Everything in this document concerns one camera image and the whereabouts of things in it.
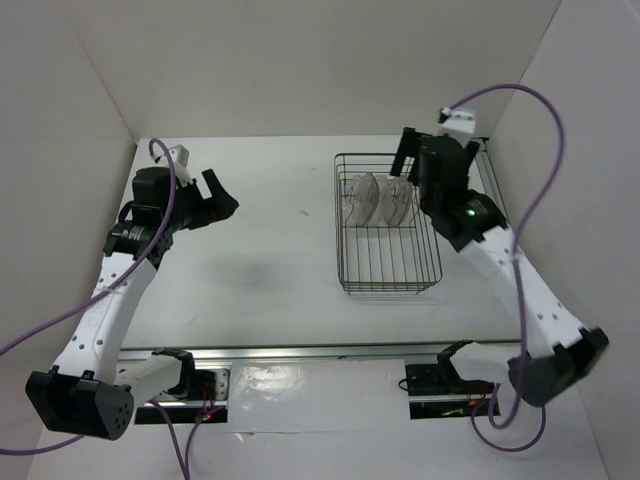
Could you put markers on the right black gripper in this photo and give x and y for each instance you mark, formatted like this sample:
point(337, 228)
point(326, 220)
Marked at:
point(409, 146)

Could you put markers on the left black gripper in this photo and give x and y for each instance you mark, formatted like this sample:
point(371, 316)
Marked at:
point(216, 207)

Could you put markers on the smoky glass plate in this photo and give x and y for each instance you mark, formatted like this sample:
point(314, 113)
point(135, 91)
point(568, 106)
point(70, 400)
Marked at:
point(370, 197)
point(401, 197)

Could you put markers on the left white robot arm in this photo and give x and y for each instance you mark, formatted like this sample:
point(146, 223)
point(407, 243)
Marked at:
point(84, 392)

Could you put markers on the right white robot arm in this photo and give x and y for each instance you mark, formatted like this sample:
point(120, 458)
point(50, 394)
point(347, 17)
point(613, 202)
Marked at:
point(557, 349)

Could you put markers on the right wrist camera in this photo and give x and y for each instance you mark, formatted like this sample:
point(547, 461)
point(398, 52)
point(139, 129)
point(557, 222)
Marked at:
point(457, 123)

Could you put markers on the grey wire dish rack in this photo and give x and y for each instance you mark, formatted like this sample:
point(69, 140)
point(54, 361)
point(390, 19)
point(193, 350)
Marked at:
point(383, 259)

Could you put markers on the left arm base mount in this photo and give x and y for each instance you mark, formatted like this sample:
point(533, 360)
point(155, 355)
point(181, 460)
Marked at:
point(205, 402)

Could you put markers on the aluminium rail front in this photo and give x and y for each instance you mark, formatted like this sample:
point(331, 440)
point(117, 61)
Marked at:
point(411, 351)

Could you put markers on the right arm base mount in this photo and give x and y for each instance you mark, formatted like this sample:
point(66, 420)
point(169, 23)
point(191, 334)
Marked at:
point(436, 391)

